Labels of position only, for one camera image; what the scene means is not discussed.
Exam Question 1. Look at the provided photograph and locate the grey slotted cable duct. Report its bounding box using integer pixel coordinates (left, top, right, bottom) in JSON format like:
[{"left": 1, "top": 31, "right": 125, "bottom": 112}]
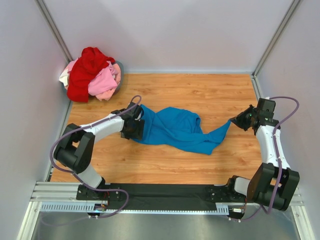
[{"left": 39, "top": 202, "right": 229, "bottom": 216}]

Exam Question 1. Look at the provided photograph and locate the red t shirt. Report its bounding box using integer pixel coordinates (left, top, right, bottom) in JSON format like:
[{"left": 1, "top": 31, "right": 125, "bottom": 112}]
[{"left": 67, "top": 47, "right": 116, "bottom": 103}]

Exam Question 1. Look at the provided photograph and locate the left aluminium corner post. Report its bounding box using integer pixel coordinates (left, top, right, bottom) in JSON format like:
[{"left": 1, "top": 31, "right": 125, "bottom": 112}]
[{"left": 35, "top": 0, "right": 73, "bottom": 62}]

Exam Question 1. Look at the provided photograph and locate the aluminium corner post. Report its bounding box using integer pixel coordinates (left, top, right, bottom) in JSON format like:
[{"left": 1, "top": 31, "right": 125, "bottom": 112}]
[
  {"left": 35, "top": 0, "right": 73, "bottom": 62},
  {"left": 252, "top": 0, "right": 303, "bottom": 78}
]

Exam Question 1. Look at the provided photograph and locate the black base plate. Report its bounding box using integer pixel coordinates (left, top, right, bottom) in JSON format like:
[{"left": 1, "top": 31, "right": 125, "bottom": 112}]
[{"left": 76, "top": 183, "right": 246, "bottom": 212}]

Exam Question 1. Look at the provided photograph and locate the aluminium frame rail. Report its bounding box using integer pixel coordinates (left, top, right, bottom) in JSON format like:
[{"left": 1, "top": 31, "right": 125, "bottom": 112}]
[{"left": 31, "top": 181, "right": 305, "bottom": 207}]

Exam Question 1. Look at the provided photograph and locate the grey laundry basket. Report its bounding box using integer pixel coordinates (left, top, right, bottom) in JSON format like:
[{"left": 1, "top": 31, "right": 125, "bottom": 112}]
[{"left": 113, "top": 61, "right": 124, "bottom": 94}]

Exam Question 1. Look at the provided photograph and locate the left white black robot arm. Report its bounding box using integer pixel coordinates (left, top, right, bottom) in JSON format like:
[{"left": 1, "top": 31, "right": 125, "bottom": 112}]
[{"left": 50, "top": 102, "right": 145, "bottom": 201}]

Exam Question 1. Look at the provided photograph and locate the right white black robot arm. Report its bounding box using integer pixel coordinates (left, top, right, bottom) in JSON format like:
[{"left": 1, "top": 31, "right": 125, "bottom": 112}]
[{"left": 225, "top": 97, "right": 300, "bottom": 211}]

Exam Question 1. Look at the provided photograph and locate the blue t shirt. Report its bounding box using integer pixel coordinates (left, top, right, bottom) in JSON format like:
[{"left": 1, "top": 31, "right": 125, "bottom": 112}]
[{"left": 134, "top": 104, "right": 231, "bottom": 155}]

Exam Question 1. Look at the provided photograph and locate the white t shirt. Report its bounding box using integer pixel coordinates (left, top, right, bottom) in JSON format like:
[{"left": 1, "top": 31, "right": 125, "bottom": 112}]
[{"left": 58, "top": 69, "right": 70, "bottom": 88}]

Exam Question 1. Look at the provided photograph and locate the pink t shirt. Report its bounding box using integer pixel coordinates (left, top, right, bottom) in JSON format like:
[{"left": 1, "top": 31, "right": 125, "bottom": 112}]
[{"left": 65, "top": 59, "right": 123, "bottom": 102}]

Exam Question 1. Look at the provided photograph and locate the right aluminium corner post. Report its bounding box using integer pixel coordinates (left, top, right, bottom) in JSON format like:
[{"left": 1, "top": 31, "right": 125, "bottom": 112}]
[{"left": 252, "top": 0, "right": 303, "bottom": 78}]

